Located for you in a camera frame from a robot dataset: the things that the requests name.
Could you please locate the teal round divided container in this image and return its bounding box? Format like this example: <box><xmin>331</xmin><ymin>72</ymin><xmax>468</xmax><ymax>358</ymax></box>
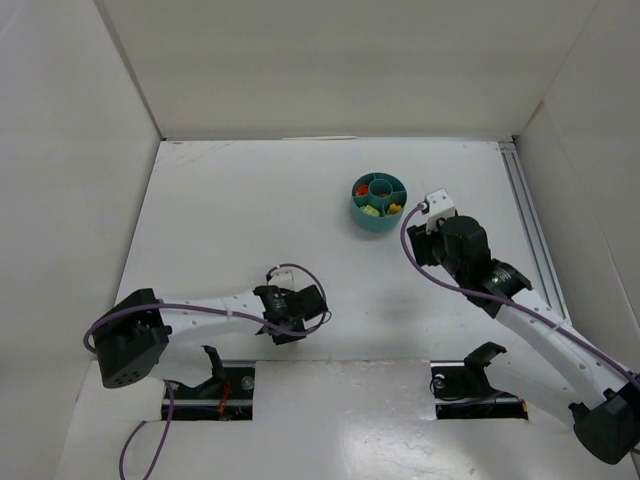
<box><xmin>350</xmin><ymin>172</ymin><xmax>407</xmax><ymax>234</ymax></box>

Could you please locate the aluminium rail at right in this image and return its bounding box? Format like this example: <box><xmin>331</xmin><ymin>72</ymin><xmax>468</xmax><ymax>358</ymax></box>
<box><xmin>498</xmin><ymin>139</ymin><xmax>567</xmax><ymax>316</ymax></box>

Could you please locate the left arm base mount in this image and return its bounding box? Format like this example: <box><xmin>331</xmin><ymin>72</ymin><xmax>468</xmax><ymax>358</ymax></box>
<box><xmin>169</xmin><ymin>346</ymin><xmax>256</xmax><ymax>422</ymax></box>

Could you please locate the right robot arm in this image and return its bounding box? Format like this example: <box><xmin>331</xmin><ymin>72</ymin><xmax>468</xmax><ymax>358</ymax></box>
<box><xmin>401</xmin><ymin>213</ymin><xmax>639</xmax><ymax>465</ymax></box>

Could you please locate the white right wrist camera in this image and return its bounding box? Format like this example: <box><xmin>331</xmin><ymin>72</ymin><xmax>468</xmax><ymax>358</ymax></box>
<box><xmin>420</xmin><ymin>188</ymin><xmax>456</xmax><ymax>234</ymax></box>

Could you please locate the light green curved lego brick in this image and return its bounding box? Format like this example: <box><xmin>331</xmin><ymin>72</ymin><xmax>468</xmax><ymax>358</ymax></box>
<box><xmin>360</xmin><ymin>205</ymin><xmax>381</xmax><ymax>217</ymax></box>

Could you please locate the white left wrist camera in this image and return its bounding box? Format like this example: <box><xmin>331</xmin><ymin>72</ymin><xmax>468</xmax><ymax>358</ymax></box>
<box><xmin>266</xmin><ymin>266</ymin><xmax>295</xmax><ymax>291</ymax></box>

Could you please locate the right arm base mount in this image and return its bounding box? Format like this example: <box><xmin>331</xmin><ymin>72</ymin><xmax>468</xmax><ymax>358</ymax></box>
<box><xmin>429</xmin><ymin>342</ymin><xmax>529</xmax><ymax>420</ymax></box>

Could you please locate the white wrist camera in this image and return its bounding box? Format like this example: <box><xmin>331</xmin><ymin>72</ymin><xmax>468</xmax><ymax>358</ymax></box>
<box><xmin>266</xmin><ymin>266</ymin><xmax>295</xmax><ymax>291</ymax></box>
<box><xmin>420</xmin><ymin>188</ymin><xmax>456</xmax><ymax>234</ymax></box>

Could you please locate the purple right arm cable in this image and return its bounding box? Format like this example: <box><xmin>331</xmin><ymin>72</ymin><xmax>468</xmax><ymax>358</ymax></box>
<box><xmin>399</xmin><ymin>202</ymin><xmax>640</xmax><ymax>386</ymax></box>

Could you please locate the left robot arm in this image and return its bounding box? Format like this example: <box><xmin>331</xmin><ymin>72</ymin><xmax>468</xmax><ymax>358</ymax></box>
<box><xmin>83</xmin><ymin>283</ymin><xmax>329</xmax><ymax>389</ymax></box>

